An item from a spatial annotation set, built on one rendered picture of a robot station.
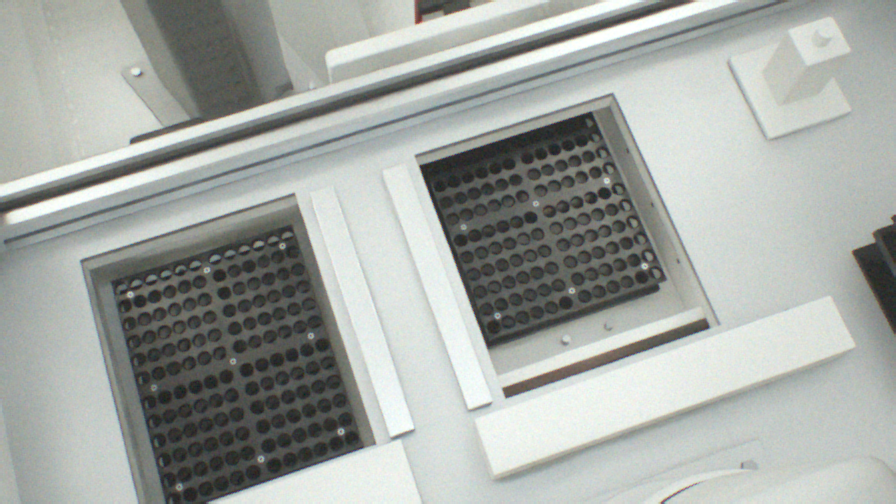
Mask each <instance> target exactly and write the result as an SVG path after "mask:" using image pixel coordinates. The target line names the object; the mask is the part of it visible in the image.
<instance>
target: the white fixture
mask: <svg viewBox="0 0 896 504"><path fill-rule="evenodd" d="M849 54H850V48H849V46H848V44H847V43H846V41H845V39H844V37H843V35H842V34H841V32H840V30H839V28H838V26H837V25H836V23H835V21H834V19H833V18H832V17H828V18H824V19H821V20H818V21H815V22H812V23H808V24H805V25H802V26H799V27H796V28H792V29H790V30H788V31H787V32H786V34H785V35H784V37H783V39H782V40H781V42H779V43H775V44H772V45H769V46H766V47H763V48H760V49H756V50H753V51H750V52H747V53H744V54H740V55H737V56H734V57H731V58H729V60H728V64H729V66H730V68H731V70H732V72H733V74H734V75H735V77H736V79H737V81H738V83H739V85H740V87H741V89H742V91H743V93H744V95H745V97H746V99H747V101H748V103H749V105H750V107H751V109H752V111H753V113H754V115H755V117H756V118H757V120H758V122H759V124H760V126H761V128H762V130H763V132H764V134H765V136H766V138H767V140H772V139H775V138H778V137H781V136H784V135H787V134H790V133H793V132H797V131H800V130H803V129H806V128H809V127H812V126H815V125H818V124H821V123H824V122H827V121H830V120H833V119H836V118H840V117H843V116H846V115H849V114H850V112H851V109H850V107H849V105H848V103H847V101H846V99H845V98H844V96H843V94H842V92H841V90H840V89H839V87H838V85H837V83H836V81H835V79H834V78H833V76H834V74H835V73H836V72H837V70H838V69H839V68H840V66H841V65H842V64H843V62H844V61H845V60H846V58H847V57H848V56H849Z"/></svg>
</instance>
